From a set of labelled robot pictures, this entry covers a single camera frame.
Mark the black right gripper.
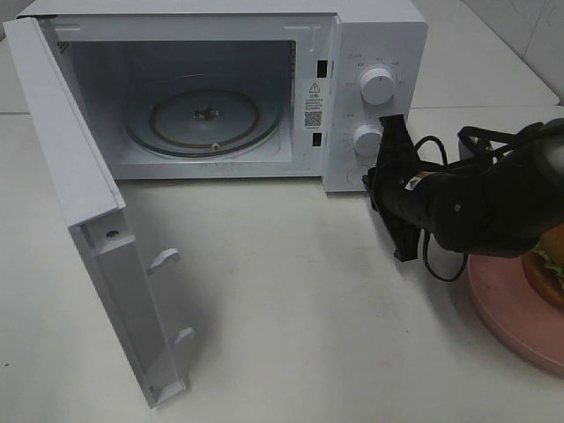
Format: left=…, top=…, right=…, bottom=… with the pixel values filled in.
left=362, top=115, right=436, bottom=263

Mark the round white door button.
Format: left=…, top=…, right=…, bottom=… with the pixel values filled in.
left=347, top=166, right=369, bottom=189

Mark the burger with lettuce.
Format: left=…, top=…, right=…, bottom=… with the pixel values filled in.
left=522, top=224, right=563, bottom=311

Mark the pink round plate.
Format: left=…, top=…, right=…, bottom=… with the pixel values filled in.
left=468, top=255, right=563, bottom=376

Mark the white microwave door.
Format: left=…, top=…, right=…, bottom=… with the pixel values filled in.
left=4, top=18, right=194, bottom=408

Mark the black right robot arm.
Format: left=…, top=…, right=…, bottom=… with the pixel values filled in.
left=363, top=115, right=563, bottom=262

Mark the lower white timer knob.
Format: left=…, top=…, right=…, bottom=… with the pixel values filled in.
left=352, top=124, right=382, bottom=157

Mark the upper white power knob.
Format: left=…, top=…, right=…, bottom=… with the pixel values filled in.
left=359, top=63, right=397, bottom=106

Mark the white warning label sticker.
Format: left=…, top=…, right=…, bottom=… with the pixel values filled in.
left=299, top=78, right=329, bottom=130

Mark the white microwave oven body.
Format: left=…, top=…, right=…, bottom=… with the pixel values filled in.
left=13, top=1, right=428, bottom=192

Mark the glass microwave turntable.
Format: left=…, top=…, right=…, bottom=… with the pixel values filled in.
left=125, top=74, right=292, bottom=159

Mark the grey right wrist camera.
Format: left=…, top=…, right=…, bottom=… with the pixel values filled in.
left=457, top=126, right=495, bottom=168

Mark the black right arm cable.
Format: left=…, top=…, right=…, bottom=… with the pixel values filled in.
left=413, top=127, right=530, bottom=282

